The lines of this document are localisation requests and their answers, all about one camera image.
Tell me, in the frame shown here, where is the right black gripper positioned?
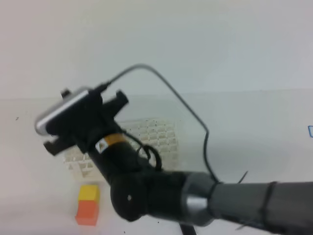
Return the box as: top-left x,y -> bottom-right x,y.
44,89 -> 128,156

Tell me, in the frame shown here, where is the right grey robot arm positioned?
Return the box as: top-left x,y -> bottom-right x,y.
35,89 -> 313,235

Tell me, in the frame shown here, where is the white test tube rack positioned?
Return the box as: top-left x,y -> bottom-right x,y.
63,118 -> 179,183

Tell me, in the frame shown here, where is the yellow cube block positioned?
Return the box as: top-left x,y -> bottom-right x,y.
78,185 -> 100,203

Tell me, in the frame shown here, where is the orange cube block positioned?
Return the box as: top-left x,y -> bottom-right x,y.
75,200 -> 99,226

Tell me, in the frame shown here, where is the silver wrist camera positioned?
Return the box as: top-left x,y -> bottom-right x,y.
34,87 -> 90,136

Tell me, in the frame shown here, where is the black camera cable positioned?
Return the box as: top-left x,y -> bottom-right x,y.
95,63 -> 222,185

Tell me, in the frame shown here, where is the black round-headed handle tool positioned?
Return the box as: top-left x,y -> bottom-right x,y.
179,224 -> 197,235

